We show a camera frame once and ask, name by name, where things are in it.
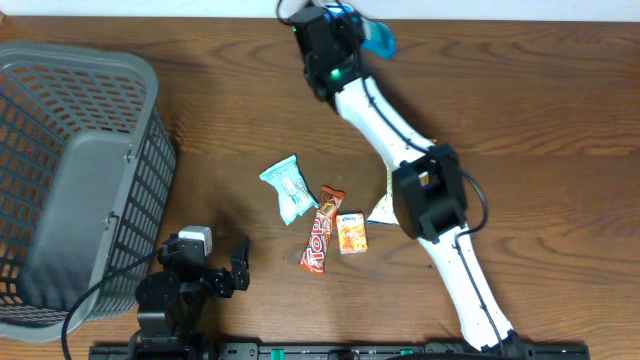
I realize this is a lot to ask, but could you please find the teal liquid bottle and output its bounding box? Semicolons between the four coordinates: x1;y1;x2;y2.
322;3;396;59

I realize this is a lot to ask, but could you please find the red chocolate bar wrapper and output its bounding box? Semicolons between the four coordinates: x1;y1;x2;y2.
299;186;345;274

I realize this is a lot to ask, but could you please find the light teal wipes packet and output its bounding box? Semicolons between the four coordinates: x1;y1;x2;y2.
259;155;319;225

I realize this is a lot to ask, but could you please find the orange tissue pack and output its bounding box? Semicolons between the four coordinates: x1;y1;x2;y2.
336;212;368;255

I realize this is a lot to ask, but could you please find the large yellow snack bag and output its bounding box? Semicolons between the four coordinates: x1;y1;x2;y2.
367;139;423;225

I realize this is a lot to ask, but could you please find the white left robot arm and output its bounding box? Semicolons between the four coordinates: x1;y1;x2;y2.
128;234;250;360

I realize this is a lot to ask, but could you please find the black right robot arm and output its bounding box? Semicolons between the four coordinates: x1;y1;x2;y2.
285;1;516;358

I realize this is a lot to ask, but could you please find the grey plastic lattice basket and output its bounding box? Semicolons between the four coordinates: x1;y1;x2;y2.
1;41;176;342

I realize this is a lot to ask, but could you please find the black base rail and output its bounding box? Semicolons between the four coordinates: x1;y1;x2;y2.
88;333;591;360

